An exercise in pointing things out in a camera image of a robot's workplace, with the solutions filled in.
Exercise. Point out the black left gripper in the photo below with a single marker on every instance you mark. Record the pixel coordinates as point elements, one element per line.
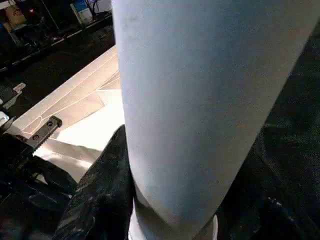
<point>25,147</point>

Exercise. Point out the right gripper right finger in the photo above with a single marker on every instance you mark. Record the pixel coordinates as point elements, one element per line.
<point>262,212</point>

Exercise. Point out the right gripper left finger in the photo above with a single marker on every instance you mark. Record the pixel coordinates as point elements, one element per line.
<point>100,200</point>

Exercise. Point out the white plastic table top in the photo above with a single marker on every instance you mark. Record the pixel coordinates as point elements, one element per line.
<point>87,105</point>

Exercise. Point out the white plastic table leg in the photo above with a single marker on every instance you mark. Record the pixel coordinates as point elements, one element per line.
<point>200,100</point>

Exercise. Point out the black work mat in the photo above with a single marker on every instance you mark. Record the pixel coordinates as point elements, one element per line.
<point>295,112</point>

